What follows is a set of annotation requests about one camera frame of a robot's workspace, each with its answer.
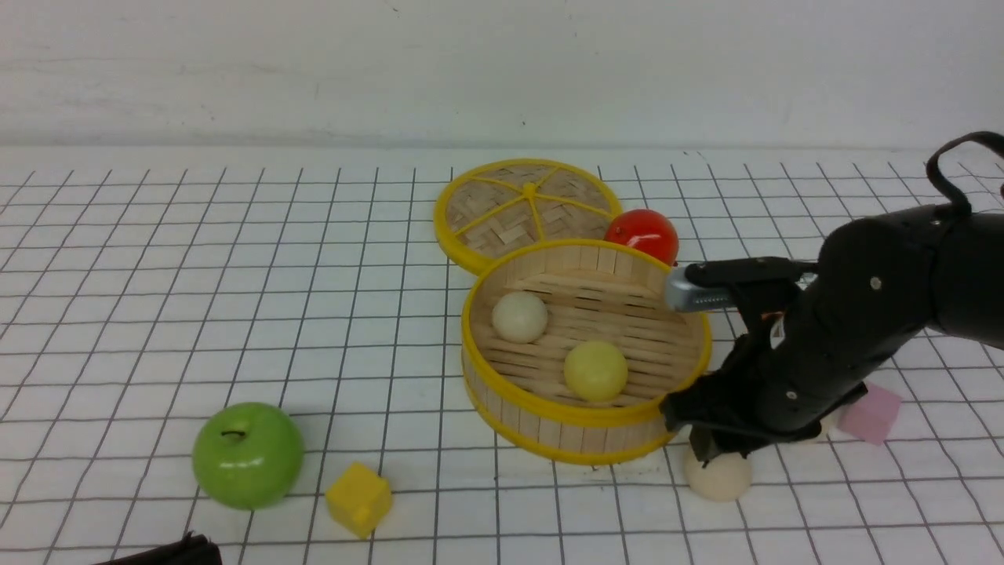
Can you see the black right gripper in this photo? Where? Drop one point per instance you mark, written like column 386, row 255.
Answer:
column 815, row 330

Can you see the beige bun front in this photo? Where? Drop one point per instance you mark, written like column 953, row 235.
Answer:
column 722, row 480

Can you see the pale yellow bun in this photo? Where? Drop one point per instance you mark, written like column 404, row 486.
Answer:
column 595, row 371

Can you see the cream white bun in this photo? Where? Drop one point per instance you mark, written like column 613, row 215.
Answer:
column 520, row 317

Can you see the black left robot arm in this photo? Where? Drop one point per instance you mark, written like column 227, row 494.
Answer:
column 191, row 549

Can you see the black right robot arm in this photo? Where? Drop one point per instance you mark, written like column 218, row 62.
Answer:
column 967, row 280

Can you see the bamboo steamer tray yellow rim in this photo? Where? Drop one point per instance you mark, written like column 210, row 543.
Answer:
column 593, row 290

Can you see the bamboo steamer lid yellow rim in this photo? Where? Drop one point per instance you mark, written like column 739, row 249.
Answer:
column 497, row 208

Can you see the pink foam cube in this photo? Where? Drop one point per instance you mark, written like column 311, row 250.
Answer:
column 872, row 417

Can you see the red plastic tomato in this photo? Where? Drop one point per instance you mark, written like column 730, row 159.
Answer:
column 647, row 231

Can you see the yellow foam cube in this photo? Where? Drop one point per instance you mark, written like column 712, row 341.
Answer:
column 359, row 499

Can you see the green plastic apple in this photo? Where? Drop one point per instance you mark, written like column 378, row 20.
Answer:
column 248, row 456

